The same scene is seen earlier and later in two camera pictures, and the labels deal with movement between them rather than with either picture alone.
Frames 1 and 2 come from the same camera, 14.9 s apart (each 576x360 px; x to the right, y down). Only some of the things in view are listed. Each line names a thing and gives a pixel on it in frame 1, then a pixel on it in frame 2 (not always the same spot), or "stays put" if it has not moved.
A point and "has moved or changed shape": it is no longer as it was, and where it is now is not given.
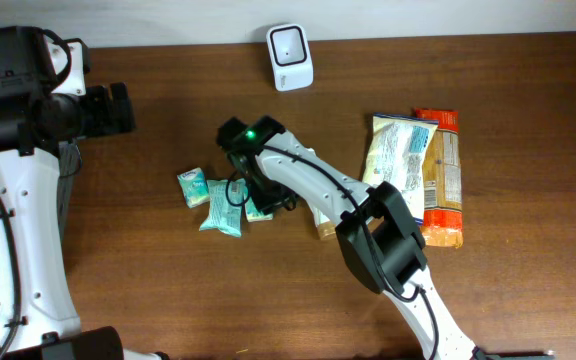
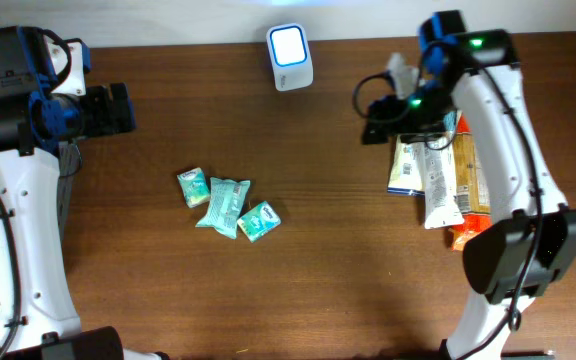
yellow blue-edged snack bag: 394,155 has moved or changed shape
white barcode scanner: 291,56 stays put
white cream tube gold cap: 326,220 → 441,205
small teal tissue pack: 194,186 stays put
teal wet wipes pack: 227,197 stays put
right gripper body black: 267,192 → 425,110
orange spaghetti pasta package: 442,220 → 470,191
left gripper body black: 98,114 stays put
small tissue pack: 253,214 has moved or changed shape
